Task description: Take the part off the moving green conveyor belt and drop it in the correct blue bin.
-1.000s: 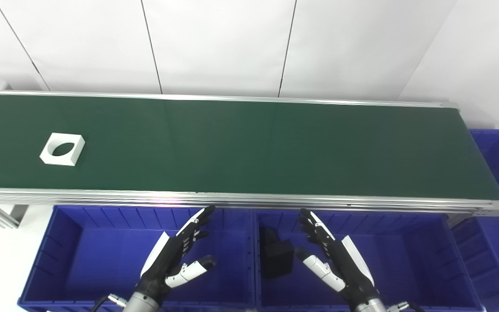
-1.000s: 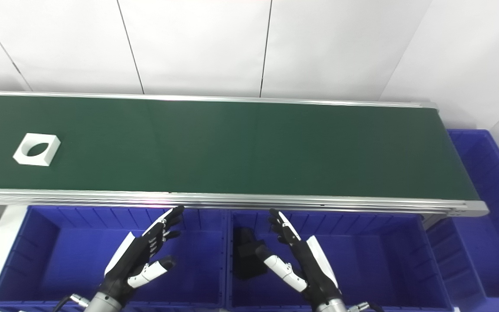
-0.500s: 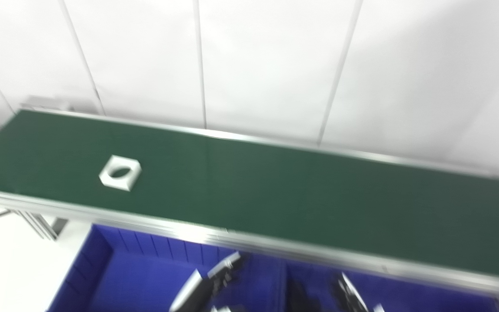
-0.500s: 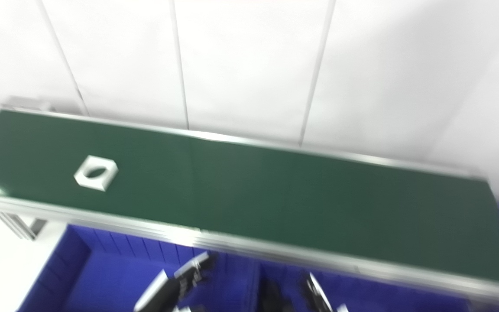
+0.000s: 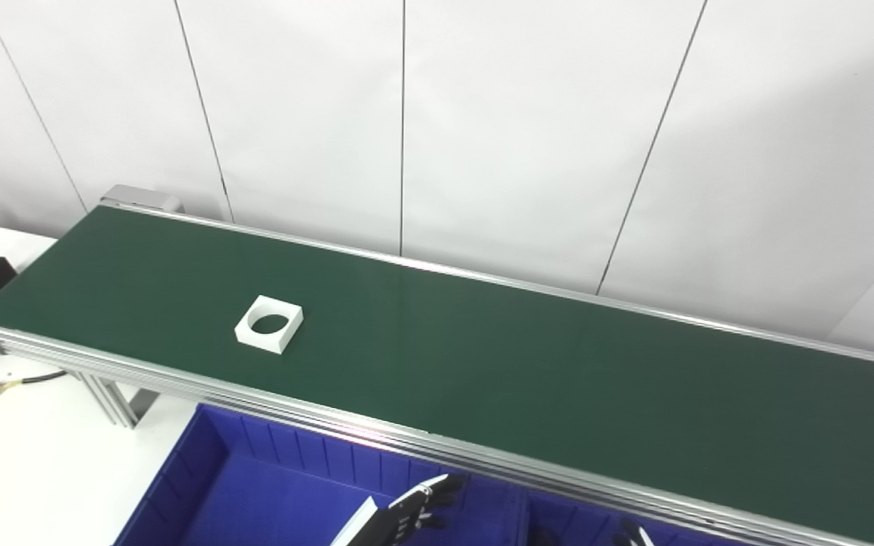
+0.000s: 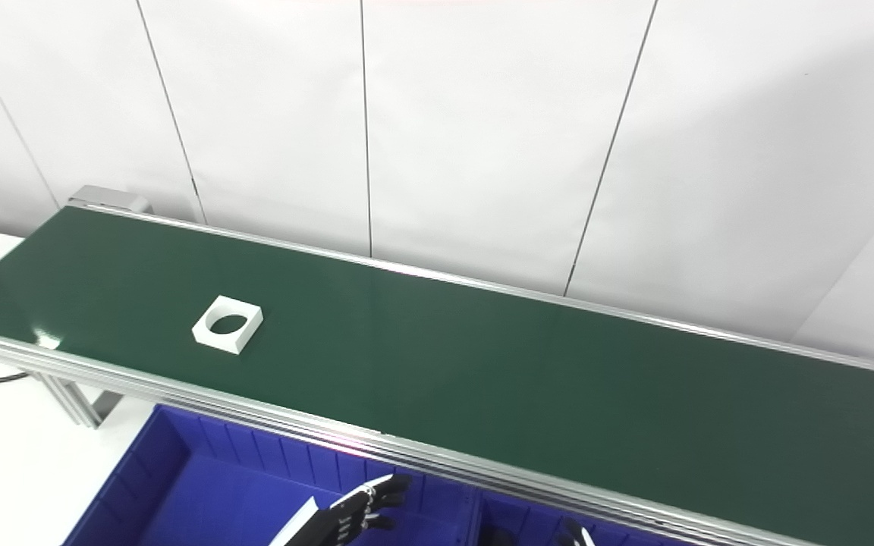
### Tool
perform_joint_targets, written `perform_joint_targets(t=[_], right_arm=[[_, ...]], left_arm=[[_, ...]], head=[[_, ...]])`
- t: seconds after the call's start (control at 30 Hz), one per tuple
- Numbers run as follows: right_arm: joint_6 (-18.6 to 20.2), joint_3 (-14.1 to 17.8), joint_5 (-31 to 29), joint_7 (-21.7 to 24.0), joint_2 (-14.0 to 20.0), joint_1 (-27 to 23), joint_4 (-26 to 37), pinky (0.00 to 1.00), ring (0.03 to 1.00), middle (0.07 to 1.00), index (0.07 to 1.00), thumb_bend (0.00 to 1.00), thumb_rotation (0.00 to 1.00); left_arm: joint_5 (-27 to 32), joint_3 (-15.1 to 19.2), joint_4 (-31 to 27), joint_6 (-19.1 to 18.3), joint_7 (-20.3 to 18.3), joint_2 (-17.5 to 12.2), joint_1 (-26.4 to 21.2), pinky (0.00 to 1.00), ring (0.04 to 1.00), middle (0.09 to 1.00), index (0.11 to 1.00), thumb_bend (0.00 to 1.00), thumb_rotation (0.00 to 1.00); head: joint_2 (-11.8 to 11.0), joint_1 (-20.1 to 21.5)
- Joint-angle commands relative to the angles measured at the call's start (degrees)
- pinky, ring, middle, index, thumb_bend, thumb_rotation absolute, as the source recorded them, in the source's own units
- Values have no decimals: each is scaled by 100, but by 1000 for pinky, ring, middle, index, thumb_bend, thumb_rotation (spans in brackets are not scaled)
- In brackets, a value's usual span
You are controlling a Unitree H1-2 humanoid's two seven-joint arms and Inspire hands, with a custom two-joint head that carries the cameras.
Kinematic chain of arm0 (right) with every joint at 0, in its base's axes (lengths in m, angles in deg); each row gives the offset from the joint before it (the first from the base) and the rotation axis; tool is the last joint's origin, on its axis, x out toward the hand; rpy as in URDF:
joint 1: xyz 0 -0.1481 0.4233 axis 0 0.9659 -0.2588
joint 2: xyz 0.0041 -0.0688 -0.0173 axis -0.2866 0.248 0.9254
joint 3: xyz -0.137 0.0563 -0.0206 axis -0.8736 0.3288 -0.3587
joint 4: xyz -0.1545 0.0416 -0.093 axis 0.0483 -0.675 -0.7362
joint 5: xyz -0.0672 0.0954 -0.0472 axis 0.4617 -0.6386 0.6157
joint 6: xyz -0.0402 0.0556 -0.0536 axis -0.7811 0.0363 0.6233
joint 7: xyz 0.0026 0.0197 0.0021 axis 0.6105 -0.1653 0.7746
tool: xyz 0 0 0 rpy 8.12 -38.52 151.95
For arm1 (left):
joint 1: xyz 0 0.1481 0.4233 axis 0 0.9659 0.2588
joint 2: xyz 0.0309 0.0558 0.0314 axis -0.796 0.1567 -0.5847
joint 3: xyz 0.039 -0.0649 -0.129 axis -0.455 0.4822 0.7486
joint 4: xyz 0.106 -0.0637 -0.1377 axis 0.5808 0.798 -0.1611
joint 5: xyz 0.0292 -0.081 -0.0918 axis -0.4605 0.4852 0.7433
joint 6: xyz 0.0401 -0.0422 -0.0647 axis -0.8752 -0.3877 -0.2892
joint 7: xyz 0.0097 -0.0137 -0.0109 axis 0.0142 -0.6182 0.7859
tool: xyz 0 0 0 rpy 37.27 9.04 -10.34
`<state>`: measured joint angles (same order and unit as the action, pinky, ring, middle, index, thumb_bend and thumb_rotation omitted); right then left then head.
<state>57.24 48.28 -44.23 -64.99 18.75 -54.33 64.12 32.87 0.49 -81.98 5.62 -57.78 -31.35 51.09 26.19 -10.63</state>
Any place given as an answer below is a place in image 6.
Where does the blue plastic bin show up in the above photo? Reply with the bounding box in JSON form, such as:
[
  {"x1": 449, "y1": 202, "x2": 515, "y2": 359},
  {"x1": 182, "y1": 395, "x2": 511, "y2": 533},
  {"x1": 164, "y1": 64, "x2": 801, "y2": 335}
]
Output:
[
  {"x1": 64, "y1": 404, "x2": 485, "y2": 546},
  {"x1": 473, "y1": 491, "x2": 700, "y2": 546}
]

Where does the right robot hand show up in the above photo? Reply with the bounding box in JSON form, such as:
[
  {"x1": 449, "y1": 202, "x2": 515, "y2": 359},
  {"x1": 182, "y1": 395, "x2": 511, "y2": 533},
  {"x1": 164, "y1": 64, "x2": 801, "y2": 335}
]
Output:
[{"x1": 554, "y1": 519, "x2": 599, "y2": 546}]

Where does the grey conveyor end housing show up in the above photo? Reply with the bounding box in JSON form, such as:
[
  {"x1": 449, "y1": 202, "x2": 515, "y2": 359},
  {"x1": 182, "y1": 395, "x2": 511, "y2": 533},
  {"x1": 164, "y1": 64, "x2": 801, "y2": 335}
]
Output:
[{"x1": 68, "y1": 184, "x2": 154, "y2": 218}]

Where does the aluminium conveyor leg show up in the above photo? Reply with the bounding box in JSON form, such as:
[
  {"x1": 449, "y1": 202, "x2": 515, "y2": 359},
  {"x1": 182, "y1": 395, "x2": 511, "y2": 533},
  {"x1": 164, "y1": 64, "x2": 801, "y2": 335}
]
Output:
[{"x1": 33, "y1": 370, "x2": 124, "y2": 430}]

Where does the white block with round hole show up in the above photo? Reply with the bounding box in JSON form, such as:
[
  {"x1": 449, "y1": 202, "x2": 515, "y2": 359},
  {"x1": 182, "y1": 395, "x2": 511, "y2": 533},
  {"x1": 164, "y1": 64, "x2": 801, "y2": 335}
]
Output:
[{"x1": 191, "y1": 295, "x2": 265, "y2": 356}]

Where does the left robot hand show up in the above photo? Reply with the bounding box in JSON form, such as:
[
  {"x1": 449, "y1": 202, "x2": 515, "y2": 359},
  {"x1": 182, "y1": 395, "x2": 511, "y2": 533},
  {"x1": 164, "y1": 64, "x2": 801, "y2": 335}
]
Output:
[{"x1": 269, "y1": 474, "x2": 413, "y2": 546}]

